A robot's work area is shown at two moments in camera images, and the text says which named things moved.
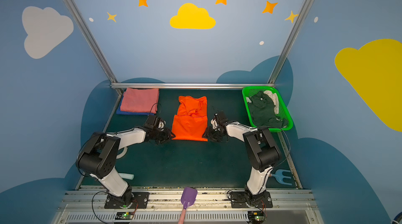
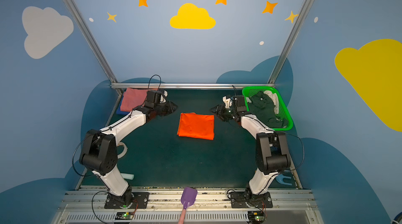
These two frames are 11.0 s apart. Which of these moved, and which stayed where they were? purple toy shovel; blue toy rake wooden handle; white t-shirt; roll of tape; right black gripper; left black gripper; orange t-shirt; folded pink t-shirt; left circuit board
Moved: left black gripper; right black gripper; orange t-shirt
Stayed: roll of tape; left circuit board; purple toy shovel; white t-shirt; blue toy rake wooden handle; folded pink t-shirt
